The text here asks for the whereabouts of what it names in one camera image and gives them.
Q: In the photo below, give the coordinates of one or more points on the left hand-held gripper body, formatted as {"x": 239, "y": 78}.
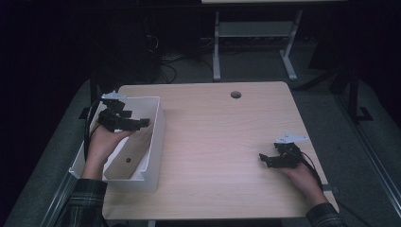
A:
{"x": 113, "y": 121}

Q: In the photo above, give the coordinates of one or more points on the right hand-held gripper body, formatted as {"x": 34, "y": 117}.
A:
{"x": 290, "y": 157}

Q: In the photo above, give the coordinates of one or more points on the white rectangular box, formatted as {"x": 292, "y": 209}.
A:
{"x": 156, "y": 135}

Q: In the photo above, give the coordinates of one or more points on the person's left hand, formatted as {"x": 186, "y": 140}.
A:
{"x": 99, "y": 148}

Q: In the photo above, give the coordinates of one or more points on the person's right hand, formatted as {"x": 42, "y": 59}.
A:
{"x": 307, "y": 183}

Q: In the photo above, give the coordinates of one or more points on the black metal stand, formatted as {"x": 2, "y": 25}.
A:
{"x": 354, "y": 94}
{"x": 93, "y": 88}

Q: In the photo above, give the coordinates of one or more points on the round table grommet hole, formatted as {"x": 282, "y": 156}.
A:
{"x": 235, "y": 94}

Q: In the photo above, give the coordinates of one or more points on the aluminium rail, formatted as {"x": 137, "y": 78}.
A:
{"x": 375, "y": 164}
{"x": 58, "y": 201}

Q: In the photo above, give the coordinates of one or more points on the white metal desk frame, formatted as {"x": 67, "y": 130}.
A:
{"x": 252, "y": 29}

